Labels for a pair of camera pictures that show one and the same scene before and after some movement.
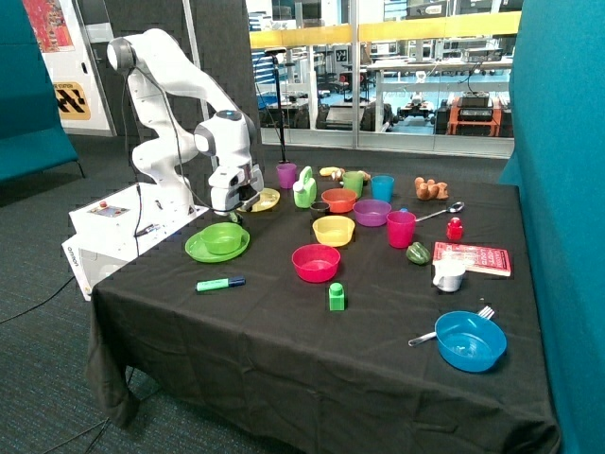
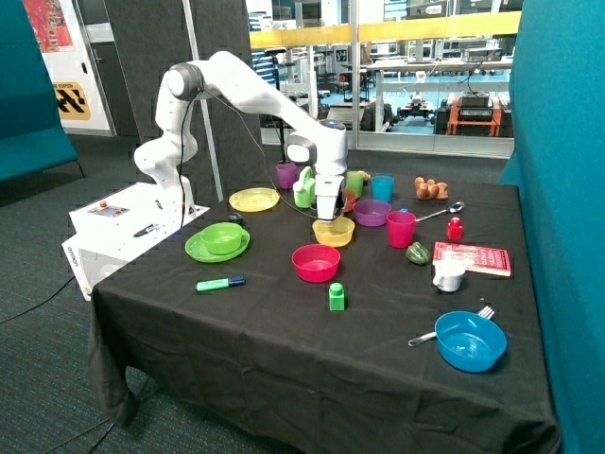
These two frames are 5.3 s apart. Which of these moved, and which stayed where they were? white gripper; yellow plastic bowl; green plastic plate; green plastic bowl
Moved: white gripper
Stayed: green plastic bowl; green plastic plate; yellow plastic bowl
